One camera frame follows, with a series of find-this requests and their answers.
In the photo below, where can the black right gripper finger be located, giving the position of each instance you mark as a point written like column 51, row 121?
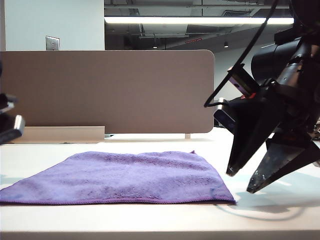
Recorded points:
column 250, row 135
column 282, row 162

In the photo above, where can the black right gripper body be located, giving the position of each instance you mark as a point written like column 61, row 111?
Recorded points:
column 295, row 112

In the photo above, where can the purple microfiber cloth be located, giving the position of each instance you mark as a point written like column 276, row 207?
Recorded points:
column 125, row 180

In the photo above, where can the white divider support foot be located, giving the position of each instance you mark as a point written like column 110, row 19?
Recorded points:
column 187, row 136

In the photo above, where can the black ceiling spot lamp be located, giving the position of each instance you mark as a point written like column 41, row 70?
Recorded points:
column 226, row 44
column 155, row 46

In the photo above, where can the red ceiling sign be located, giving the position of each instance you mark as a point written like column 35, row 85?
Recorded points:
column 193, row 41

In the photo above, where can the ceiling air vent grille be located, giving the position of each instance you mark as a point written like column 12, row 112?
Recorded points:
column 232, row 13

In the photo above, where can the white ceiling light strip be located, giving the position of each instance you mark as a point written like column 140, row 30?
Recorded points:
column 187, row 20

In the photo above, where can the wide brown desk divider panel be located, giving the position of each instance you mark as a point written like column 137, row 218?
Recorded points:
column 112, row 90

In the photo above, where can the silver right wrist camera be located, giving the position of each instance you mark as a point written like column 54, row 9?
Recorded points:
column 225, row 117

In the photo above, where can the silver right camera mount bracket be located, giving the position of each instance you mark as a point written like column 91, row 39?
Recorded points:
column 243, row 81

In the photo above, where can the silver camera mount bracket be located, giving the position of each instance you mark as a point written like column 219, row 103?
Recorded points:
column 243, row 81
column 7, row 103

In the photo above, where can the metal wall switch plate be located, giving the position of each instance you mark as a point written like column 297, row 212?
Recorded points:
column 52, row 43

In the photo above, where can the silver left camera mount bracket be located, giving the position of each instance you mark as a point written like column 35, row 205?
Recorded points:
column 7, row 103

